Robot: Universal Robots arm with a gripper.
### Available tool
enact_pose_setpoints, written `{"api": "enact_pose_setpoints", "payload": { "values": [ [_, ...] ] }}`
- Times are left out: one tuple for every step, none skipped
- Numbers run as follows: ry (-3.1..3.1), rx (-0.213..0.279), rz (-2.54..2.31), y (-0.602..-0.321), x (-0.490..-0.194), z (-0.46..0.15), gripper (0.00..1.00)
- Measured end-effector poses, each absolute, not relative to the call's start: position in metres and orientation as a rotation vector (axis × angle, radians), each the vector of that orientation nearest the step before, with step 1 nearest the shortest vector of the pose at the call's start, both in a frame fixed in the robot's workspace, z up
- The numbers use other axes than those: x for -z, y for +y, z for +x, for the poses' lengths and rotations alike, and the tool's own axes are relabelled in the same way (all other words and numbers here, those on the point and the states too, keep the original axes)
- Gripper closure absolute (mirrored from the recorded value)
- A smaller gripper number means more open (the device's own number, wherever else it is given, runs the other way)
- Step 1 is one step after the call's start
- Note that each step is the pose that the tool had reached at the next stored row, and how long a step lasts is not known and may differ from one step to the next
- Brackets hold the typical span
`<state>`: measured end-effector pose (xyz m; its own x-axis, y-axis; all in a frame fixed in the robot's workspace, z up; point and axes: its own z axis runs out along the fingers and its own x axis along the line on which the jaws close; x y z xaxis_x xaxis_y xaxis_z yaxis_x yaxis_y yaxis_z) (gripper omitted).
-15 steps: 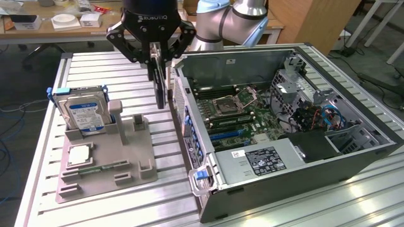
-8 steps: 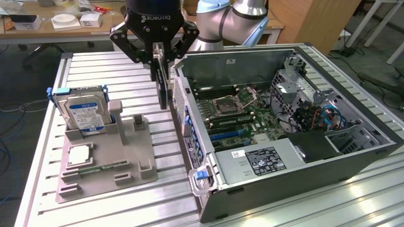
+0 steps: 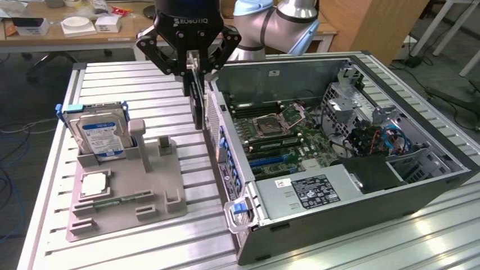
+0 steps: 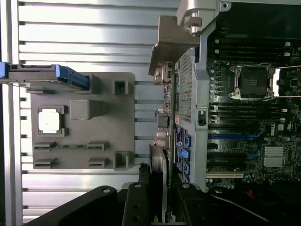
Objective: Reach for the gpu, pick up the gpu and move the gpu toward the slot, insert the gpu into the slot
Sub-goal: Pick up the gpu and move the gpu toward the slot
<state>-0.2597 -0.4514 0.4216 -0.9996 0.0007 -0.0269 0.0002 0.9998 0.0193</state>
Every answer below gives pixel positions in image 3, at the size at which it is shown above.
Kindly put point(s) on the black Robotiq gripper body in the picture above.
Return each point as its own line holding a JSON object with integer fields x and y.
{"x": 187, "y": 25}

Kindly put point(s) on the graphics card with black fan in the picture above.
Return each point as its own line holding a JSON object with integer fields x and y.
{"x": 199, "y": 107}

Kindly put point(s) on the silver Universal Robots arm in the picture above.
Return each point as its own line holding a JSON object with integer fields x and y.
{"x": 292, "y": 11}

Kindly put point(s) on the black RAM slot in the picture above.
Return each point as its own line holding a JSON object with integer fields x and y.
{"x": 259, "y": 112}
{"x": 256, "y": 106}

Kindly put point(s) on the black expansion slot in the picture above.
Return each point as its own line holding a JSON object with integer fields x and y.
{"x": 273, "y": 151}

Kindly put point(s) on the blue expansion slot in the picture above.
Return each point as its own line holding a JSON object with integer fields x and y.
{"x": 268, "y": 160}

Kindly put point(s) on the white labelled cardboard box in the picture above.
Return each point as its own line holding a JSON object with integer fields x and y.
{"x": 108, "y": 24}

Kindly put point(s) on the red packet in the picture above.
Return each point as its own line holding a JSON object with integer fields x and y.
{"x": 121, "y": 11}

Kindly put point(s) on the wooden desk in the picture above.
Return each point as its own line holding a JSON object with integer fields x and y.
{"x": 75, "y": 42}

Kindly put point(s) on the white round plastic part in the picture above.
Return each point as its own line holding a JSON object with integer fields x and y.
{"x": 77, "y": 26}

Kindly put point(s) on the clear plastic bag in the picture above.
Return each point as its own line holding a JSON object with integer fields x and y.
{"x": 79, "y": 11}

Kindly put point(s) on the black office chair base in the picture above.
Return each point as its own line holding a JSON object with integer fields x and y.
{"x": 56, "y": 60}

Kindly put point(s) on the grey cup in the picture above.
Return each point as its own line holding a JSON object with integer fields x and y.
{"x": 55, "y": 3}

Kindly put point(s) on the metal socket cover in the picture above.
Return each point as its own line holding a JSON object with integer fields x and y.
{"x": 291, "y": 112}

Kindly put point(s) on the metal CPU socket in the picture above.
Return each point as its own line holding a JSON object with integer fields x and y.
{"x": 268, "y": 123}

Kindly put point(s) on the white box with black lid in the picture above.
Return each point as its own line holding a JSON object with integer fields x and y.
{"x": 33, "y": 26}

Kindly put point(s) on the blue card retention clip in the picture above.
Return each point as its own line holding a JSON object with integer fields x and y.
{"x": 224, "y": 144}
{"x": 221, "y": 131}
{"x": 233, "y": 175}
{"x": 228, "y": 161}

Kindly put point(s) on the hard disk in blue caddy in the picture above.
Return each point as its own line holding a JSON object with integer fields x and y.
{"x": 99, "y": 137}

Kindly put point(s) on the orange box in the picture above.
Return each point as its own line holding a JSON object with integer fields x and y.
{"x": 11, "y": 28}

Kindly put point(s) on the perforated metal drive cage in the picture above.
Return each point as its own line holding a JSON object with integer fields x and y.
{"x": 344, "y": 107}

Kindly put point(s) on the crumpled white paper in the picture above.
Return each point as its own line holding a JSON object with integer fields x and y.
{"x": 11, "y": 9}

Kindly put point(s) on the wooden cabinet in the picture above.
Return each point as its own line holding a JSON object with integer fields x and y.
{"x": 375, "y": 25}

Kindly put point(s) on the green motherboard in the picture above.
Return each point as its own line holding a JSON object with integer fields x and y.
{"x": 319, "y": 140}

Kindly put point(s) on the white floor box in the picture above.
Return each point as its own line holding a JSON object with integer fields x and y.
{"x": 408, "y": 47}

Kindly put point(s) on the black power adapter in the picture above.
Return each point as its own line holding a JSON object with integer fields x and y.
{"x": 413, "y": 62}

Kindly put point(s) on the silver CPU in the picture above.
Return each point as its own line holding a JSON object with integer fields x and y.
{"x": 93, "y": 184}

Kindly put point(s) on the grey power supply unit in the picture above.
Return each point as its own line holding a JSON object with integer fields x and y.
{"x": 277, "y": 197}

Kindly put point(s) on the blue case release latch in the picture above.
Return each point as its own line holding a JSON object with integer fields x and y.
{"x": 240, "y": 209}

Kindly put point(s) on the grey printed parts rack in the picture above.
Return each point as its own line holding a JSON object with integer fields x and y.
{"x": 123, "y": 213}

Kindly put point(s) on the black floor stand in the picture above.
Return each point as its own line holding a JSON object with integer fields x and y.
{"x": 449, "y": 95}

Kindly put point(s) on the grey metal disk bay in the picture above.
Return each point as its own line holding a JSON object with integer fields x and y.
{"x": 420, "y": 166}

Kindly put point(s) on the black open PC case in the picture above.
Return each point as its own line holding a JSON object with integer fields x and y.
{"x": 337, "y": 225}

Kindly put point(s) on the white table frame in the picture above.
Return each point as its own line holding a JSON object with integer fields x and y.
{"x": 443, "y": 25}

